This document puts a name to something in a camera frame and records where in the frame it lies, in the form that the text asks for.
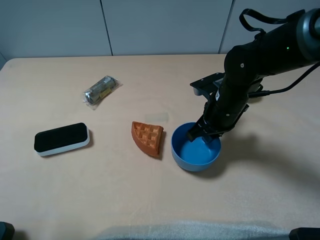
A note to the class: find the black object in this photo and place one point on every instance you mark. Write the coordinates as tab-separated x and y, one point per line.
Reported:
7	231
305	233

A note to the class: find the blue plastic bowl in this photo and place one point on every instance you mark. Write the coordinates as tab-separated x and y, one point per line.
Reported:
194	156

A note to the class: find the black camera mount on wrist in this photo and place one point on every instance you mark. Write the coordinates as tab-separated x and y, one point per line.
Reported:
207	85

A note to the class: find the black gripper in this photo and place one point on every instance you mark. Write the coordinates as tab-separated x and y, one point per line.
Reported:
220	116

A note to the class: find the black object bottom left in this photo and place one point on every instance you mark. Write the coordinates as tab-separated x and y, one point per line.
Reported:
7	231

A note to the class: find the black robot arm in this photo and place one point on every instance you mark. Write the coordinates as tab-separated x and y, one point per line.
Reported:
280	45

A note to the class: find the orange waffle wedge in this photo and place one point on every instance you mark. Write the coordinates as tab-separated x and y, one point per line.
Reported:
147	137

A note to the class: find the grey cloth at bottom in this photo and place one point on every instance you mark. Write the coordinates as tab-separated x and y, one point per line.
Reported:
195	230

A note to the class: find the plastic wrapped snack roll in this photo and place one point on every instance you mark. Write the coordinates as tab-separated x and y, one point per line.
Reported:
94	95

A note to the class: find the black object bottom right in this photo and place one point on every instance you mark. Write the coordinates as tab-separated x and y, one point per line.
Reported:
305	233

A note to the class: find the black and white eraser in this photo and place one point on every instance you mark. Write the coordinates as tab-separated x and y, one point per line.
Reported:
61	139

